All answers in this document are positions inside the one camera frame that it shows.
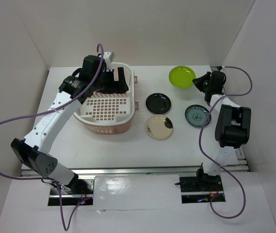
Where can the beige plate with black mark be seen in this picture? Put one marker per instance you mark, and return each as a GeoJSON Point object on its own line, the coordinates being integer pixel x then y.
{"type": "Point", "coordinates": [159, 127]}

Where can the aluminium rail frame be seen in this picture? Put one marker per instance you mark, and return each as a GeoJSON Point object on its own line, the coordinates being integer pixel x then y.
{"type": "Point", "coordinates": [135, 151]}

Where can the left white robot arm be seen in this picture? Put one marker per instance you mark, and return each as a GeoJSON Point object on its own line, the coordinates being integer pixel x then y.
{"type": "Point", "coordinates": [95, 75]}

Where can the green plate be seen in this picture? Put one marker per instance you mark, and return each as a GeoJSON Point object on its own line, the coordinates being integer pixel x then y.
{"type": "Point", "coordinates": [181, 77]}

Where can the blue patterned plate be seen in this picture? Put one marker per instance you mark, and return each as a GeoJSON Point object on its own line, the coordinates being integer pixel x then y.
{"type": "Point", "coordinates": [195, 115]}

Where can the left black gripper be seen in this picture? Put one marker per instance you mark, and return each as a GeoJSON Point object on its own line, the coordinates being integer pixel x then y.
{"type": "Point", "coordinates": [115, 86]}

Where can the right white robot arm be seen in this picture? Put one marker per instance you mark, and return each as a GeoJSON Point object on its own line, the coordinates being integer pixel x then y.
{"type": "Point", "coordinates": [232, 128]}

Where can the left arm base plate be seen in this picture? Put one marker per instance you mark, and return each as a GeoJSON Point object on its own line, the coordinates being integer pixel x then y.
{"type": "Point", "coordinates": [83, 193]}

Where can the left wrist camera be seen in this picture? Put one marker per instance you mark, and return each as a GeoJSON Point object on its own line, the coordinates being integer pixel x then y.
{"type": "Point", "coordinates": [109, 57]}

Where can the white pink dish rack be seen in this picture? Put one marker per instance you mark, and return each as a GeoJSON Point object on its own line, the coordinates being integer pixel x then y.
{"type": "Point", "coordinates": [110, 113]}

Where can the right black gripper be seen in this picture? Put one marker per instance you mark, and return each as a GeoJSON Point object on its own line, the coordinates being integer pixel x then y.
{"type": "Point", "coordinates": [198, 82]}

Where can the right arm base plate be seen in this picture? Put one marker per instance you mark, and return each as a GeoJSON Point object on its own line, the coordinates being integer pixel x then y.
{"type": "Point", "coordinates": [192, 192]}

